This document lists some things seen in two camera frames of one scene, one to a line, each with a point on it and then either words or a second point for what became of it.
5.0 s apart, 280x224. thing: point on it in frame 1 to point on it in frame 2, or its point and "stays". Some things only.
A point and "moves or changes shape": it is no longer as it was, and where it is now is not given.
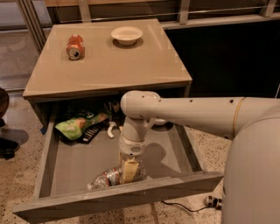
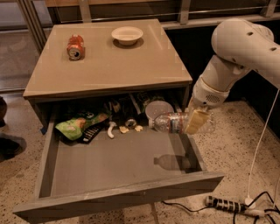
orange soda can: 75,48 stays
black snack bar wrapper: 90,131 stays
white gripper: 131,149 to 207,95
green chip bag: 73,129 stays
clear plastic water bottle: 115,176 moves or changes shape
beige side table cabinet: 89,57 stays
